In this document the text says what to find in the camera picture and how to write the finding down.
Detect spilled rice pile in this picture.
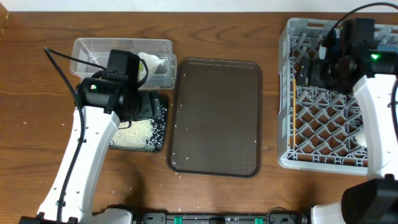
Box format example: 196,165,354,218
110,105,167,152

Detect wooden chopstick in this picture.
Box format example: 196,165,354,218
292,78,297,149

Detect brown serving tray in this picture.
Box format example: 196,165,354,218
167,58,262,178

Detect green yellow snack wrapper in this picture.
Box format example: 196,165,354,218
139,62,145,73

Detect white green cup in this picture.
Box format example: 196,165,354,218
354,130,367,147

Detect grey dishwasher rack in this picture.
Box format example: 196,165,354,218
277,17,398,175

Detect black waste tray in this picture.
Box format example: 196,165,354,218
108,93,170,153

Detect clear plastic bin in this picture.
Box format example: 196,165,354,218
72,38,177,90

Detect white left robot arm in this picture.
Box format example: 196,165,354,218
19,78,160,223

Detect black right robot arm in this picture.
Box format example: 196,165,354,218
295,18,397,223

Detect white tissue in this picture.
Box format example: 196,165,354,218
137,52,166,81

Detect dark blue plate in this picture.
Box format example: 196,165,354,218
377,43,398,53

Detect black rail with green clips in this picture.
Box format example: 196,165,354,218
137,207,312,224

